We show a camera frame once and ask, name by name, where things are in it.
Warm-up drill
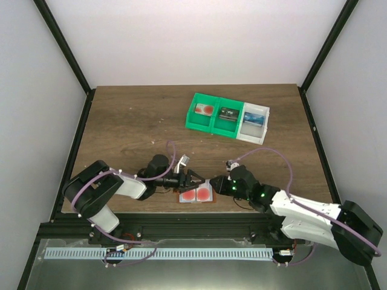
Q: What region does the light blue slotted cable duct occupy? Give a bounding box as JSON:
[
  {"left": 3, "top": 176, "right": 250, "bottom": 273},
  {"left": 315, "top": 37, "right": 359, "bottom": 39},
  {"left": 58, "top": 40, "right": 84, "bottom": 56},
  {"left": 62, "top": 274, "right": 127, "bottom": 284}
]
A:
[{"left": 44, "top": 247, "right": 273, "bottom": 261}]

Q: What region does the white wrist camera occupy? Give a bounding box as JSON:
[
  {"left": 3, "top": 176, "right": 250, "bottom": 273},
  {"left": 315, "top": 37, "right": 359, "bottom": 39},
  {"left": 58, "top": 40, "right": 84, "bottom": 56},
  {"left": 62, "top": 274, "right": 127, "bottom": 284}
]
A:
[
  {"left": 226, "top": 160, "right": 240, "bottom": 172},
  {"left": 174, "top": 155, "right": 190, "bottom": 173}
]

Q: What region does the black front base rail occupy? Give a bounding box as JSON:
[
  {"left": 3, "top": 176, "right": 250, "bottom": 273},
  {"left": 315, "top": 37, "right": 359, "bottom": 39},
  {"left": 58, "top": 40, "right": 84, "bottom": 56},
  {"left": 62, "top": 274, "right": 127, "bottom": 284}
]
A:
[{"left": 37, "top": 212, "right": 302, "bottom": 247}]

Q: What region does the red white card in holder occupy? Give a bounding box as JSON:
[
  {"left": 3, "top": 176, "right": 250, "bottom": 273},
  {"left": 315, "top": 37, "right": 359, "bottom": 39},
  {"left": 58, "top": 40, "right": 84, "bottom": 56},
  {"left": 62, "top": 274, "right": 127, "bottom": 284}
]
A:
[{"left": 179, "top": 189, "right": 197, "bottom": 203}]

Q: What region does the red white card stack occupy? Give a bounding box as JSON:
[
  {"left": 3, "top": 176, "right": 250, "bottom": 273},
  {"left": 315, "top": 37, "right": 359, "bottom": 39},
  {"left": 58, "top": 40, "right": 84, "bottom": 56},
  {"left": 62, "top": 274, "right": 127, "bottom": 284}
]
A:
[{"left": 194, "top": 103, "right": 214, "bottom": 116}]

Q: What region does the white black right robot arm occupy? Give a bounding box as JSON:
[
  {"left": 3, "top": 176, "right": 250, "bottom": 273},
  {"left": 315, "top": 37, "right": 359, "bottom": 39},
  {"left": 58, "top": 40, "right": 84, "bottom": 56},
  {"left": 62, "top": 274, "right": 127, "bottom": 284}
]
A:
[{"left": 210, "top": 166, "right": 383, "bottom": 266}]

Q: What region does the brown leather card holder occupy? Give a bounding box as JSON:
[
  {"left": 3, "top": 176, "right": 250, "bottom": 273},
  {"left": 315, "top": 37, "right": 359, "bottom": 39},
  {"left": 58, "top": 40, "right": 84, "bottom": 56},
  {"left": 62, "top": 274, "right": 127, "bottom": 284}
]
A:
[{"left": 173, "top": 179, "right": 216, "bottom": 204}]

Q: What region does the black VIP card stack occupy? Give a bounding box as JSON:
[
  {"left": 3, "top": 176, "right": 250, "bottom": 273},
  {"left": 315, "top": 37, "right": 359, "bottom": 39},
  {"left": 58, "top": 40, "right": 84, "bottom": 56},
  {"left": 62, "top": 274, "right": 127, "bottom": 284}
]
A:
[{"left": 218, "top": 107, "right": 239, "bottom": 122}]

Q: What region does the black left back frame post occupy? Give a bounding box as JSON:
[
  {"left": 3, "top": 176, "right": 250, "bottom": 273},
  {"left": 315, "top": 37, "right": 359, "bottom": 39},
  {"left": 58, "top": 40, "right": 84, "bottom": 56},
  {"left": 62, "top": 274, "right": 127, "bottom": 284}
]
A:
[{"left": 32, "top": 0, "right": 93, "bottom": 93}]

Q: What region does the black right back frame post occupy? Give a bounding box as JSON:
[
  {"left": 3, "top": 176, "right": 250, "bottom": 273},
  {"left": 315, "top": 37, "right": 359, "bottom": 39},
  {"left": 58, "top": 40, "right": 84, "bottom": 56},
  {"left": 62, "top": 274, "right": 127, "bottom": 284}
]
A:
[{"left": 301, "top": 0, "right": 360, "bottom": 91}]

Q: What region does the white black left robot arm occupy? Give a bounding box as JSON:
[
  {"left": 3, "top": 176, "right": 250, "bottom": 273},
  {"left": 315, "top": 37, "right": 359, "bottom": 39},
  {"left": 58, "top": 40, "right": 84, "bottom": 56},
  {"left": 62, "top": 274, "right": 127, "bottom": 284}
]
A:
[{"left": 62, "top": 154, "right": 206, "bottom": 234}]

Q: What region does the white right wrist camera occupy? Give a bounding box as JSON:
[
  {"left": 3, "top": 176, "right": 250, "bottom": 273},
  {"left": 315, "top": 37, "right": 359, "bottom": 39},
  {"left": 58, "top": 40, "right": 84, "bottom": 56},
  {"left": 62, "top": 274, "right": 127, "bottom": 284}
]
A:
[{"left": 226, "top": 160, "right": 240, "bottom": 172}]

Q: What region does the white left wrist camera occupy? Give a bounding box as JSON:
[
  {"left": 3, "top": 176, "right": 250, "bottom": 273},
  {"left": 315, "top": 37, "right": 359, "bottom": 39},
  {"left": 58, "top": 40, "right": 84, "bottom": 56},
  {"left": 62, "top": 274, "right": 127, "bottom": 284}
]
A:
[{"left": 174, "top": 155, "right": 190, "bottom": 173}]

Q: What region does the blue card stack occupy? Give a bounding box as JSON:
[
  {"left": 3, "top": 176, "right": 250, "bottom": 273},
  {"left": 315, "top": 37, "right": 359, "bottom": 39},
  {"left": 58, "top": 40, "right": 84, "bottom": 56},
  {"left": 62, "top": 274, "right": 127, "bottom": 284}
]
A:
[{"left": 243, "top": 112, "right": 265, "bottom": 127}]

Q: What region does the black frame post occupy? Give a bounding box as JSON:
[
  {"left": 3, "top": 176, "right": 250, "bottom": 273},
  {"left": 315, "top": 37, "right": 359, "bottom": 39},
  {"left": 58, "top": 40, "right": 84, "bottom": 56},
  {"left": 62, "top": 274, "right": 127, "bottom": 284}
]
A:
[
  {"left": 32, "top": 0, "right": 93, "bottom": 93},
  {"left": 301, "top": 0, "right": 360, "bottom": 91}
]

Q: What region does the green plastic bin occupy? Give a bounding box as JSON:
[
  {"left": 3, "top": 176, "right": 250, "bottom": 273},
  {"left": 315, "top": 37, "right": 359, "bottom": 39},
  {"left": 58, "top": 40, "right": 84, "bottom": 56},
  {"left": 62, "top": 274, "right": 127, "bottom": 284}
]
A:
[
  {"left": 185, "top": 92, "right": 220, "bottom": 133},
  {"left": 212, "top": 97, "right": 244, "bottom": 138}
]

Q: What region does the white plastic bin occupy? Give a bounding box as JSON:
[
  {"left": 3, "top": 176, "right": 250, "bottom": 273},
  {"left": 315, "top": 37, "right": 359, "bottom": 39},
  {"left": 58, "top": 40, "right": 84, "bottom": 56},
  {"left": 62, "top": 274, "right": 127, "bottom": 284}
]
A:
[{"left": 236, "top": 102, "right": 270, "bottom": 145}]

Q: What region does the middle green plastic bin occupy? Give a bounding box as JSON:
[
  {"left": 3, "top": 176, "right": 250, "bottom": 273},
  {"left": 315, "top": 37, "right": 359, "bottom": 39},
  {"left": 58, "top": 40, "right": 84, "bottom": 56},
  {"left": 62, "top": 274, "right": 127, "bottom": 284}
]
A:
[{"left": 212, "top": 97, "right": 244, "bottom": 138}]

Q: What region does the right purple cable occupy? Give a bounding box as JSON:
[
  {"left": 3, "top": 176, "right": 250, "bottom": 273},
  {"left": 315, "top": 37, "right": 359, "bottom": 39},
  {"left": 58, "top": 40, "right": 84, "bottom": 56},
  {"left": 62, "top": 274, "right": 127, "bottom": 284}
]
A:
[{"left": 226, "top": 147, "right": 382, "bottom": 268}]

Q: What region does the left green plastic bin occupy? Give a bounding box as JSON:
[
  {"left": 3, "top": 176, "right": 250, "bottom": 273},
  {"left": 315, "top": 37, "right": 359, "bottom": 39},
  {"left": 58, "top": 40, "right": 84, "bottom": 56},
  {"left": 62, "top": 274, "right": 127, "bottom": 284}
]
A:
[{"left": 185, "top": 92, "right": 220, "bottom": 133}]

